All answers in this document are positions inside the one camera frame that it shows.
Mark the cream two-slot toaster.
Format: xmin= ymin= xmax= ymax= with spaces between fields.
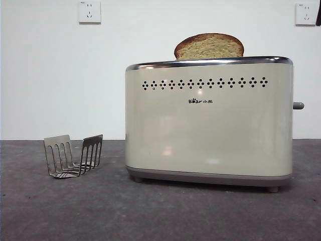
xmin=124 ymin=55 xmax=294 ymax=193

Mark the stainless steel toast rack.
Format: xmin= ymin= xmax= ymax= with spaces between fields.
xmin=43 ymin=134 xmax=104 ymax=179

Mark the brown-crusted bread slice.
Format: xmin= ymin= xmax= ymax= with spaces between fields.
xmin=174 ymin=33 xmax=245 ymax=60

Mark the white wall socket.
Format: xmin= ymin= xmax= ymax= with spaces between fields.
xmin=78 ymin=1 xmax=102 ymax=25
xmin=295 ymin=3 xmax=317 ymax=26

